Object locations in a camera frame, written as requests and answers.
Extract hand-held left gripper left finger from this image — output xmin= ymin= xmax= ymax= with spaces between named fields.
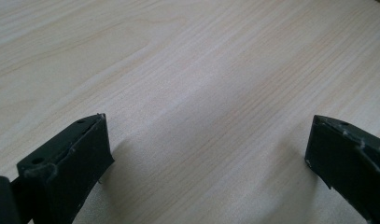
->
xmin=10 ymin=113 xmax=116 ymax=224

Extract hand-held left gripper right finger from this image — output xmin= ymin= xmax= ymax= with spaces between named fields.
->
xmin=304 ymin=114 xmax=380 ymax=224

